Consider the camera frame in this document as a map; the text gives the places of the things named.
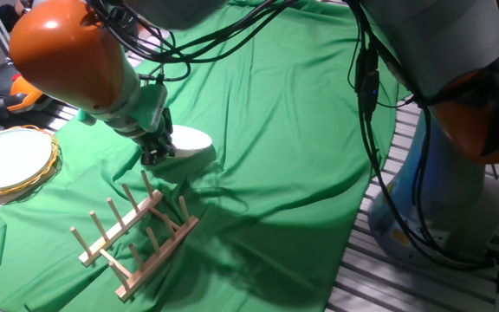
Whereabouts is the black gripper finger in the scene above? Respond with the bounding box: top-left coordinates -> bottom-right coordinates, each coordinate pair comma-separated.
158,131 -> 178,158
140,146 -> 166,167

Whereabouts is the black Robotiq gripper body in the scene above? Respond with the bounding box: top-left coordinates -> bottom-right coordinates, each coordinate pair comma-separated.
138,107 -> 175,151

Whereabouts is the white round dish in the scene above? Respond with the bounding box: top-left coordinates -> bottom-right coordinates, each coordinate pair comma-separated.
162,124 -> 213,159

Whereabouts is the wooden peg dish rack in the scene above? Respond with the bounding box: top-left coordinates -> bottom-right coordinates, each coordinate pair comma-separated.
69,169 -> 200,303

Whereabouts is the person's bare hand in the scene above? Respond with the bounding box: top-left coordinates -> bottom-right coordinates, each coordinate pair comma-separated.
14,0 -> 35,16

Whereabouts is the green cloth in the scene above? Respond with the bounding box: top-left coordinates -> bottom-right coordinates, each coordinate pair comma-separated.
0,0 -> 411,312

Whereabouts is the white plate with gold rim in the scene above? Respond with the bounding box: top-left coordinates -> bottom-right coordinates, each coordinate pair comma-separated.
0,125 -> 60,196

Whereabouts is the orange black teach pendant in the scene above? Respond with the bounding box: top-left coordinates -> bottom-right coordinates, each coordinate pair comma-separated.
0,73 -> 54,120

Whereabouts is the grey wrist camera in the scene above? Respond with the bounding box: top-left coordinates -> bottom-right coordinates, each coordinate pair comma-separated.
151,84 -> 169,127

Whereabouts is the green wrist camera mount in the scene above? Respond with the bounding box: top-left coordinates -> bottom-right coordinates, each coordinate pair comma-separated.
75,84 -> 168,133

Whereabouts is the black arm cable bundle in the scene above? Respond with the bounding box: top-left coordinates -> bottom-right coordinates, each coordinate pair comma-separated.
87,0 -> 499,270

